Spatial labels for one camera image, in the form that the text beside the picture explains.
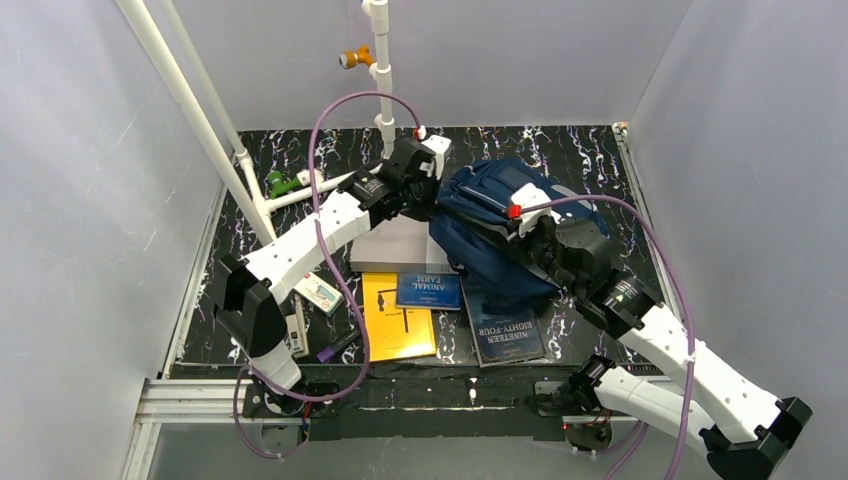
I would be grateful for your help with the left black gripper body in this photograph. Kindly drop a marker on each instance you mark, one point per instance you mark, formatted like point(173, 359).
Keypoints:
point(419, 196)

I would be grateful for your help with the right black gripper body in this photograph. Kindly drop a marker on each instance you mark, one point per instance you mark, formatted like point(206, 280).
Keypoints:
point(530, 237)

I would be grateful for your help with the navy blue student backpack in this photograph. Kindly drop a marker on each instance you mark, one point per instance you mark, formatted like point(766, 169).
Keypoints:
point(470, 226)

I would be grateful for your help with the blue Animal Farm book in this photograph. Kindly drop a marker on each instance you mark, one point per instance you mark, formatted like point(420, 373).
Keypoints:
point(429, 291)

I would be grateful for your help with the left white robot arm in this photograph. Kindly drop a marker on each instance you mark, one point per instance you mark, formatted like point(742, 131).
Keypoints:
point(249, 293)

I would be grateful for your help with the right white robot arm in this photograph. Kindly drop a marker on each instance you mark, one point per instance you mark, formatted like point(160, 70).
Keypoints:
point(743, 431)

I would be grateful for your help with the white green card pack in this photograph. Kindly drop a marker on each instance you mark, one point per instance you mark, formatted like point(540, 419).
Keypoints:
point(320, 293)

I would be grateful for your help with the Nineteen Eighty-Four book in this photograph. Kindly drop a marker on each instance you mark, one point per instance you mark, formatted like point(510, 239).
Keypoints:
point(501, 333)

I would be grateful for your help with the green pipe valve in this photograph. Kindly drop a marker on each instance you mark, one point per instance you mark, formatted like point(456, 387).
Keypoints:
point(280, 186)

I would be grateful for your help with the yellow book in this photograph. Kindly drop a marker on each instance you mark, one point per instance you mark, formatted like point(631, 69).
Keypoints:
point(394, 333)

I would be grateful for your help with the white glue stick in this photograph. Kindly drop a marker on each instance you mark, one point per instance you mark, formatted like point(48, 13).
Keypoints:
point(297, 331)

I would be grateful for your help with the purple black marker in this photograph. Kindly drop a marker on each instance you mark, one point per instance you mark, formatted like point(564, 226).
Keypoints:
point(333, 350)

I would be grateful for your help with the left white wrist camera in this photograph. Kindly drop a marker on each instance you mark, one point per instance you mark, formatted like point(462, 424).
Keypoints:
point(430, 156)

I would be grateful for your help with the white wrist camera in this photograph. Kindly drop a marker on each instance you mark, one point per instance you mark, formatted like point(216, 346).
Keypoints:
point(519, 211)
point(430, 156)

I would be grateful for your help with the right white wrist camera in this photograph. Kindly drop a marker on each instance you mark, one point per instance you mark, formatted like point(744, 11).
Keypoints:
point(519, 211)

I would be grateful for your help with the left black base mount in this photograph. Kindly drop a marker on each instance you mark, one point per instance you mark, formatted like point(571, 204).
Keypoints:
point(311, 401)

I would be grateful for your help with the aluminium rail frame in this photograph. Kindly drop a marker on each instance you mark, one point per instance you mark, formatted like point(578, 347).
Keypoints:
point(444, 395)

